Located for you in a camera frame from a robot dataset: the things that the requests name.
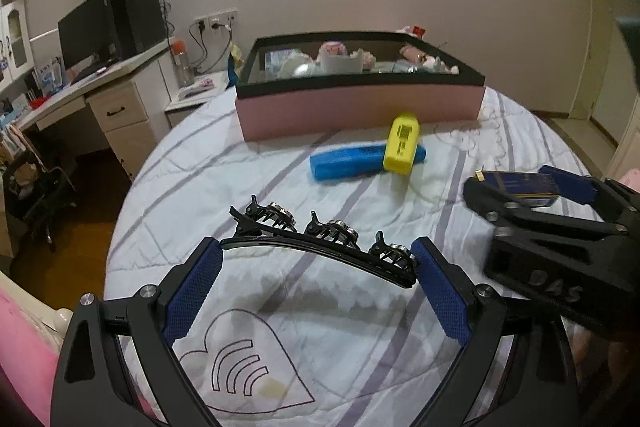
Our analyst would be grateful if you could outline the black computer tower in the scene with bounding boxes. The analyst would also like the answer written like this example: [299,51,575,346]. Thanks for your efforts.
[109,0,168,60]

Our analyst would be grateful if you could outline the pink white block cat figure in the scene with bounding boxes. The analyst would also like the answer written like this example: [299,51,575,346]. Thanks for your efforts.
[319,41,365,75]

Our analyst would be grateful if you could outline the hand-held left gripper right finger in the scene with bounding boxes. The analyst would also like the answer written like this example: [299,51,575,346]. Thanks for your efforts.
[410,236,581,427]

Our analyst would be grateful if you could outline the black monitor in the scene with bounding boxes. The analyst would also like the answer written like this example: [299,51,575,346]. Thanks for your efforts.
[57,0,113,70]

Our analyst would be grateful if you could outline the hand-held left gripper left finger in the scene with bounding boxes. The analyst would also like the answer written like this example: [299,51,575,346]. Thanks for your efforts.
[50,237,226,427]

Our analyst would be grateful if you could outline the blue white packet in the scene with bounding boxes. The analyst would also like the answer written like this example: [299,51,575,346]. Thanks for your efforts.
[36,59,66,94]

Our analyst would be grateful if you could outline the white wall socket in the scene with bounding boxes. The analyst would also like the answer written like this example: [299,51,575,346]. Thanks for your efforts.
[194,8,239,32]

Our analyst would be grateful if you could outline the white glass door cabinet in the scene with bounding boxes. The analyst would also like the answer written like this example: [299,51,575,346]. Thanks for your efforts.
[0,0,34,82]

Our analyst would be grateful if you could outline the yellow snack bag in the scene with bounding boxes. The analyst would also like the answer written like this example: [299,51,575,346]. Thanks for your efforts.
[226,46,246,88]

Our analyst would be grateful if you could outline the black office chair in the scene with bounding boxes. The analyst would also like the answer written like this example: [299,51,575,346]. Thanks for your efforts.
[2,142,79,253]

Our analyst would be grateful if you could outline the clear plastic box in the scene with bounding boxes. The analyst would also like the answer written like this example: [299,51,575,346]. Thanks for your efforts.
[264,49,313,78]

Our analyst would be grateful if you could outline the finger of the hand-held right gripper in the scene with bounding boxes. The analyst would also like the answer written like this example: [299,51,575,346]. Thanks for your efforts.
[463,177,629,246]
[538,164,640,228]

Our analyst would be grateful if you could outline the black rhinestone hair clip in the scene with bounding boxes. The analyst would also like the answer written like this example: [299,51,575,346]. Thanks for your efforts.
[304,208,359,251]
[229,194,299,234]
[368,230,416,269]

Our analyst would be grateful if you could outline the pink cloth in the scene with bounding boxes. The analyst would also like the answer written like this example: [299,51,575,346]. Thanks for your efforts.
[0,274,66,427]

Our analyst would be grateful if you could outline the pink box with black rim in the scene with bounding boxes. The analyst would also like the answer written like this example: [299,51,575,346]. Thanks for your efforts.
[235,32,486,142]

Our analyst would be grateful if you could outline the dark blue small box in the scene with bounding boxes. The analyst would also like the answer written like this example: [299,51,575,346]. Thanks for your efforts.
[475,170,558,208]

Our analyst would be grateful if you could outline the pink printed blanket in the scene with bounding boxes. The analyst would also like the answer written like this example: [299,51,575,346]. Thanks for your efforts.
[617,169,640,194]

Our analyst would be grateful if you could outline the blue plastic case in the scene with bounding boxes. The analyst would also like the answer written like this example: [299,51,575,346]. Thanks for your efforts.
[309,143,427,182]

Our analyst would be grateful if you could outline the pink white toy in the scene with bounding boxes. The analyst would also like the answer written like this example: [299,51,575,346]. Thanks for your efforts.
[399,44,459,75]

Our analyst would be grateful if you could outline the white door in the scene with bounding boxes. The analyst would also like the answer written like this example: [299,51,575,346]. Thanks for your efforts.
[574,0,640,144]

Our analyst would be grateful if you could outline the yellow plastic case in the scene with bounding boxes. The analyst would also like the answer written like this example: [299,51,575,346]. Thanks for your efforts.
[382,111,421,174]

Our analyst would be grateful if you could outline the black jeweled hair clip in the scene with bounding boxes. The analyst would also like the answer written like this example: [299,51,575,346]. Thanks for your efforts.
[219,234,417,290]

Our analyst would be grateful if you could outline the black power cable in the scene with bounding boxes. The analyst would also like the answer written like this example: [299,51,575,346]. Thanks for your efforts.
[188,21,234,74]

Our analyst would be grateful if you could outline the white papers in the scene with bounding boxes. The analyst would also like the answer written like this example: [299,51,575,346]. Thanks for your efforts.
[177,76,227,101]

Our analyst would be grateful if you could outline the white desk with drawers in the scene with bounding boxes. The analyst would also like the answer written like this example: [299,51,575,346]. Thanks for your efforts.
[15,42,173,184]

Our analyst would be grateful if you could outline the white striped bedsheet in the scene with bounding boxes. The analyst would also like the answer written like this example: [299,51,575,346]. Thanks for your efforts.
[105,87,640,427]

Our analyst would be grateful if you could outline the low black white cabinet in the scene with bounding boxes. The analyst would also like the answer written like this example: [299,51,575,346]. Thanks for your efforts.
[164,69,236,128]

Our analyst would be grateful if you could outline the bottle with red cap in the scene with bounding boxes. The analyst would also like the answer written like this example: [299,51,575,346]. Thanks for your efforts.
[170,38,195,88]

